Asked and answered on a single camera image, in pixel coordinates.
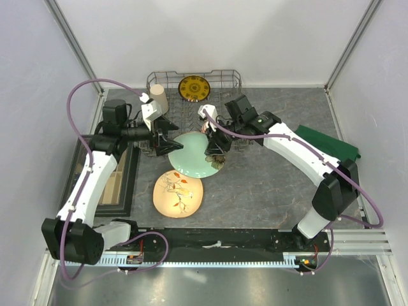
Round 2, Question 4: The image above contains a grey wire dish rack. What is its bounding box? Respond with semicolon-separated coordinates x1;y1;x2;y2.
146;69;242;139

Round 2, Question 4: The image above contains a cream bird pattern plate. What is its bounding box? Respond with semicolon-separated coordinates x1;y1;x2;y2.
152;170;203;219

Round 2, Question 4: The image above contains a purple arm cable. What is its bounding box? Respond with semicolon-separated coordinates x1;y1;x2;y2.
202;108;384;276
59;78;168;289

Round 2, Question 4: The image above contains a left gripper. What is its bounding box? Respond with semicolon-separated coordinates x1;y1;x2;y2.
120;115;183;156

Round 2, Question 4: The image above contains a beige plastic cup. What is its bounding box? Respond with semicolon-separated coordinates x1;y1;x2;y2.
150;84;169;114

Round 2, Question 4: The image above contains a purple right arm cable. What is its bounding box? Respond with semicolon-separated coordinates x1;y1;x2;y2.
202;108;384;276

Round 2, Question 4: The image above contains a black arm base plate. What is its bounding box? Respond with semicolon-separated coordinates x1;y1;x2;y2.
103;226;332;263

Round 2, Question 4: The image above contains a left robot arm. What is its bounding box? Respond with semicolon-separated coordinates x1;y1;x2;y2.
41;94;183;265

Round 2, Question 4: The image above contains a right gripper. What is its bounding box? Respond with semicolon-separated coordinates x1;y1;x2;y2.
205;118;244;155

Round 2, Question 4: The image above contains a green folded cloth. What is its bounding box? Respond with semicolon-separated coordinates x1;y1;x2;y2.
295;125;361;161

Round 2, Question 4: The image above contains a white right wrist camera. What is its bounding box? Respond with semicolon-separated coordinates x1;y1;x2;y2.
198;104;218;133

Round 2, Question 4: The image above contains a yellow black patterned plate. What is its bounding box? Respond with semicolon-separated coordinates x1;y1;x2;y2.
178;75;211;103

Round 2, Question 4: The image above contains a mint green flower plate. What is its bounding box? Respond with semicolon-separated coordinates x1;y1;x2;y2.
168;132;226;179

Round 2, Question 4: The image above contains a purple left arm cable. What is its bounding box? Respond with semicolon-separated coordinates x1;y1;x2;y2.
59;78;168;289

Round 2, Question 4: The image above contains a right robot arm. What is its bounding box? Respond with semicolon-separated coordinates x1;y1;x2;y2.
198;95;360;251

